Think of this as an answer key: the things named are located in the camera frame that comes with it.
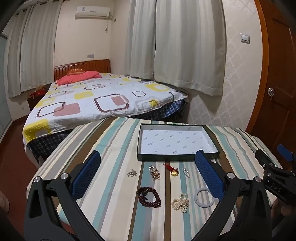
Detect wooden door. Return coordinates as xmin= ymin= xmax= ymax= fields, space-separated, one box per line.
xmin=245 ymin=0 xmax=296 ymax=167

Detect bed with patterned sheet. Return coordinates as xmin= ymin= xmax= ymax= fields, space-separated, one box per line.
xmin=22 ymin=72 xmax=189 ymax=144

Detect white jade bangle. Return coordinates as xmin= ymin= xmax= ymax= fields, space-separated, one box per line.
xmin=194 ymin=188 xmax=220 ymax=207

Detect pearl necklace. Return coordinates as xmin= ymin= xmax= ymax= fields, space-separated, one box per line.
xmin=171 ymin=193 xmax=190 ymax=214

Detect red box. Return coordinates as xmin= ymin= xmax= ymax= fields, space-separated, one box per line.
xmin=28 ymin=90 xmax=46 ymax=98

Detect striped tablecloth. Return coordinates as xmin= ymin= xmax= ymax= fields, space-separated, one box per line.
xmin=26 ymin=117 xmax=287 ymax=241

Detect white air conditioner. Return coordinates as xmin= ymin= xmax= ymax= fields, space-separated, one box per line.
xmin=74 ymin=6 xmax=110 ymax=19

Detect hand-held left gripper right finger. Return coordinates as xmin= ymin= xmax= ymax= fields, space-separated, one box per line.
xmin=192 ymin=150 xmax=273 ymax=241

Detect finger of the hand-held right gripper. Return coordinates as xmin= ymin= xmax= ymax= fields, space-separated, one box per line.
xmin=255 ymin=149 xmax=278 ymax=172
xmin=277 ymin=144 xmax=296 ymax=164

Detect gold ingot red knot charm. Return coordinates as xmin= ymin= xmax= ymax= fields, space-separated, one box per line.
xmin=162 ymin=163 xmax=179 ymax=177

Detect pink pillow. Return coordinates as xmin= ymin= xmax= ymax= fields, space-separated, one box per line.
xmin=56 ymin=71 xmax=102 ymax=86

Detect gold crystal brooch with chain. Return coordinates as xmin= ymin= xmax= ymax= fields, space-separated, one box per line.
xmin=149 ymin=165 xmax=162 ymax=182

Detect green box with white lining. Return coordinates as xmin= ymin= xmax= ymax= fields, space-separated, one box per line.
xmin=137 ymin=123 xmax=220 ymax=161

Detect person's right hand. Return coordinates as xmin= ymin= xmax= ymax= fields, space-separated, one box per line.
xmin=272 ymin=199 xmax=296 ymax=223

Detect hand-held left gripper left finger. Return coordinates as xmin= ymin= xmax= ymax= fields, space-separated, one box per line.
xmin=24 ymin=150 xmax=104 ymax=241

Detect dark red bead bracelet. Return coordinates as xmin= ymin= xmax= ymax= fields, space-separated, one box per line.
xmin=137 ymin=186 xmax=162 ymax=208

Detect white curtain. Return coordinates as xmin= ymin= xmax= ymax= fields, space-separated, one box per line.
xmin=153 ymin=0 xmax=226 ymax=97
xmin=20 ymin=1 xmax=62 ymax=92
xmin=7 ymin=11 xmax=26 ymax=98
xmin=124 ymin=0 xmax=158 ymax=78

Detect frosted glass door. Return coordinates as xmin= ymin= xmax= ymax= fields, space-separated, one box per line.
xmin=0 ymin=35 xmax=12 ymax=141

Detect wooden headboard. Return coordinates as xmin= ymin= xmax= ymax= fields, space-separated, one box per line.
xmin=54 ymin=59 xmax=112 ymax=81

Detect dark wooden nightstand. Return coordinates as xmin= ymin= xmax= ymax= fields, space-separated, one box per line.
xmin=27 ymin=95 xmax=47 ymax=112

